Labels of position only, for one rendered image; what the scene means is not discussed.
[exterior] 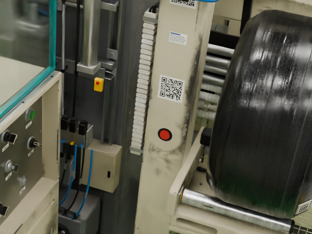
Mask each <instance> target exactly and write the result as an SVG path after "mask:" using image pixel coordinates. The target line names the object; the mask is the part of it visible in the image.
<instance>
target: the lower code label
mask: <svg viewBox="0 0 312 234"><path fill-rule="evenodd" d="M184 85H185V80H181V79H177V78H172V77H168V76H164V75H160V80H159V88H158V95H157V97H159V98H164V99H167V100H171V101H175V102H178V103H182V98H183V92H184Z"/></svg>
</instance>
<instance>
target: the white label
mask: <svg viewBox="0 0 312 234"><path fill-rule="evenodd" d="M311 202H312V200H310V201H307V202H305V203H303V204H300V205H298V208H297V211H296V213H295V215H297V214H299V213H301V212H303V211H306V210H308V209H309V206H310V204H311Z"/></svg>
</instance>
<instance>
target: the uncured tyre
mask: <svg viewBox="0 0 312 234"><path fill-rule="evenodd" d="M206 180H207V183H208V184H209V186H210V188H211V189H212V191H213V193H214V194H215V196H216V197H218V198H219V199H221V200H222V201H224V202H226V203H230V204H233V205H236V206H240V207H243V208H247V209H250V210H253V211H257V212H260V213H264V214H267V215H271V216H274V217H277V218H286V219H291V218H293V217H295V216H297V215H299V214H301V213H303V212H306V211H307V210H306V211H303V212H301V213H299V214H296V215H295V213H296V211H297V208H298V205H300V204H303V203H305V202H307V201H310V200H312V17H308V16H304V15H299V14H295V13H289V12H285V11H280V10H264V11H263V12H261V13H259V14H257V15H255V16H254V17H252V18H250V19H249V20H248V21H247V23H246V24H245V26H244V28H243V30H242V33H241V35H240V38H239V40H238V43H237V45H236V48H235V50H234V53H233V55H232V58H231V61H230V64H229V67H228V70H227V73H226V76H225V80H224V83H223V87H222V90H221V94H220V98H219V102H218V105H217V109H216V114H215V117H214V123H213V127H212V132H211V138H210V143H209V150H208V161H207V170H206Z"/></svg>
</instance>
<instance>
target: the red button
mask: <svg viewBox="0 0 312 234"><path fill-rule="evenodd" d="M169 136H170V134H169V132H168V131H166V130H162V131H161V133H160V137H161V138H162V139H164V140H166V139H168V138H169Z"/></svg>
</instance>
